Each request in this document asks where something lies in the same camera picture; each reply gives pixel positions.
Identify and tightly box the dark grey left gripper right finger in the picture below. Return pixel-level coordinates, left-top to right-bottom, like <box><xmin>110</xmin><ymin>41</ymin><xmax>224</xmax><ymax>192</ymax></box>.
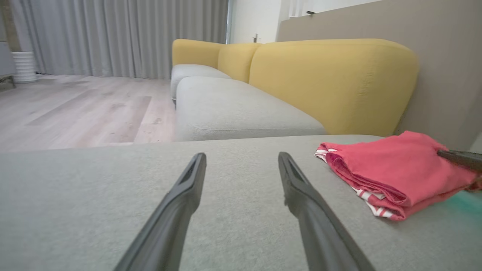
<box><xmin>278</xmin><ymin>151</ymin><xmax>377</xmax><ymax>271</ymax></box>

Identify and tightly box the large grey sofa seat cushion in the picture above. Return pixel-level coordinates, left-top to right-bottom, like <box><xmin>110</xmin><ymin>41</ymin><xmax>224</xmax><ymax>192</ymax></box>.
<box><xmin>0</xmin><ymin>134</ymin><xmax>482</xmax><ymax>271</ymax></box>

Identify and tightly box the grey sofa back cushion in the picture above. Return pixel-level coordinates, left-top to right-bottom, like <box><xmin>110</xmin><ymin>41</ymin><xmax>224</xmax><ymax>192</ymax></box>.
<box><xmin>175</xmin><ymin>76</ymin><xmax>326</xmax><ymax>142</ymax></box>

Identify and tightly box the grey pleated curtain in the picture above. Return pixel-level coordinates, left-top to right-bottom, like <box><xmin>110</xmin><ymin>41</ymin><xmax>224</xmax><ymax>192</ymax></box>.
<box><xmin>9</xmin><ymin>0</ymin><xmax>229</xmax><ymax>80</ymax></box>

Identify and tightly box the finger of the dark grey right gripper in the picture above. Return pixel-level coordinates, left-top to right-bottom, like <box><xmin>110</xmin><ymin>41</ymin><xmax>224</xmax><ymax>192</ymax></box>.
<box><xmin>437</xmin><ymin>149</ymin><xmax>482</xmax><ymax>173</ymax></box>

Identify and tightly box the large yellow sofa back cushion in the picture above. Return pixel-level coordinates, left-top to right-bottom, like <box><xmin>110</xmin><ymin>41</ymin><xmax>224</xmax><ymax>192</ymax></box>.
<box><xmin>249</xmin><ymin>38</ymin><xmax>419</xmax><ymax>137</ymax></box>

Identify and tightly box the white ribbed floor vase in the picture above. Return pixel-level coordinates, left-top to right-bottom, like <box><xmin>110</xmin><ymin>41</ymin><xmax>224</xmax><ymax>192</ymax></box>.
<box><xmin>11</xmin><ymin>52</ymin><xmax>38</xmax><ymax>84</ymax></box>

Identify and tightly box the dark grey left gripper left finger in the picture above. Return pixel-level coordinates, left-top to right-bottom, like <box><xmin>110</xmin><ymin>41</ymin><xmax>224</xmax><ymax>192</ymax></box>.
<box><xmin>113</xmin><ymin>152</ymin><xmax>207</xmax><ymax>271</ymax></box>

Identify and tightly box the red shirt with white sleeves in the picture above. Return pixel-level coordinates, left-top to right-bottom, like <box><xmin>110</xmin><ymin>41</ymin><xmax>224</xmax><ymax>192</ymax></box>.
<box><xmin>315</xmin><ymin>131</ymin><xmax>482</xmax><ymax>221</ymax></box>

